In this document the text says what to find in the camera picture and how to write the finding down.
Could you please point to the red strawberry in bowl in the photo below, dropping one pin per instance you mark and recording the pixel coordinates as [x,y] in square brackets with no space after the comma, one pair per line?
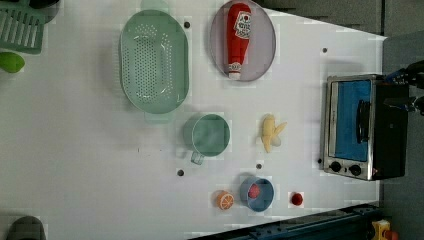
[254,191]

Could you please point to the grey oval plate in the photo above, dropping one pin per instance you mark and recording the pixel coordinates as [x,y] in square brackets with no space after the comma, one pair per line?
[262,46]

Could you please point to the lime green toy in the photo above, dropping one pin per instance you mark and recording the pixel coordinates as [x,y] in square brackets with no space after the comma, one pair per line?
[11,62]

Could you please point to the green mug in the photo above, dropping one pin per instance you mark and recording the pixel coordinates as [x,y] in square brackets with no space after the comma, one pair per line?
[206,136]

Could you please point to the orange slice toy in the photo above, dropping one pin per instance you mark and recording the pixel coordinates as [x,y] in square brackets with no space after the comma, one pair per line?
[224,200]

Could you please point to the green oval colander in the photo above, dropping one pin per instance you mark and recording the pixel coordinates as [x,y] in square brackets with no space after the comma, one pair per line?
[154,62]

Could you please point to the blue bowl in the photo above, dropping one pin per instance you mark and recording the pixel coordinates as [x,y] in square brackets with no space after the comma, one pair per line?
[264,200]

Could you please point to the red toy fruit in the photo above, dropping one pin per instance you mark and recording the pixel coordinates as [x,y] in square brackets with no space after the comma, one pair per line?
[297,199]

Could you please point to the red ketchup bottle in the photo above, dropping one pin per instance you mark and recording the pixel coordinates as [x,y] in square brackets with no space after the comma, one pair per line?
[237,37]

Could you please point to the green dish rack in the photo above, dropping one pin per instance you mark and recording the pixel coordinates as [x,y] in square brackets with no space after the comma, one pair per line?
[21,27]

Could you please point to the yellow peeled toy banana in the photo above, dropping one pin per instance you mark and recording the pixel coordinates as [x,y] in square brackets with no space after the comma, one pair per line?
[270,132]

